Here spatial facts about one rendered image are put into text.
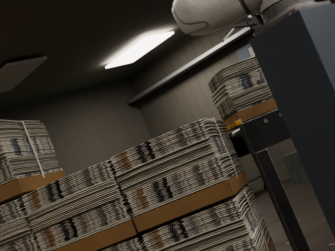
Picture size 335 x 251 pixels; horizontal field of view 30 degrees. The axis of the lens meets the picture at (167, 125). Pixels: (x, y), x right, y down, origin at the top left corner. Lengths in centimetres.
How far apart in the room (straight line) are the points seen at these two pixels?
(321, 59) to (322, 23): 12
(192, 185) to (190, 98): 960
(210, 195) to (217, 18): 54
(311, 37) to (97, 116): 1013
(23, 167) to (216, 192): 61
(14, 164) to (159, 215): 46
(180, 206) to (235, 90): 85
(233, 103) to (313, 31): 74
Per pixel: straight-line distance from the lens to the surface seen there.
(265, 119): 235
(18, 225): 186
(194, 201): 169
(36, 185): 195
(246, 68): 248
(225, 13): 188
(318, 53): 175
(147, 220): 173
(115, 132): 1185
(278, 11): 183
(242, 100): 244
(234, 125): 240
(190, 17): 189
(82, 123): 1153
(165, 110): 1181
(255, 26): 266
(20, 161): 194
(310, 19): 179
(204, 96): 1102
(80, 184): 179
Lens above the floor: 71
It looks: 5 degrees up
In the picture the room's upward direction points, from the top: 23 degrees counter-clockwise
